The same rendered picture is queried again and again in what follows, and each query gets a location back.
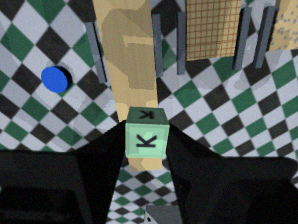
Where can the light green cube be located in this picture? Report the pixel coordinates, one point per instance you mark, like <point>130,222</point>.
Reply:
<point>146,132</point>

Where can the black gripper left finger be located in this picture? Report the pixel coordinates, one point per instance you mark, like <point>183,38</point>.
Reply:
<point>91,171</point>

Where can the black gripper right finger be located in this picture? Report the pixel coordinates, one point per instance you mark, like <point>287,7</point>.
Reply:
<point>200,174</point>

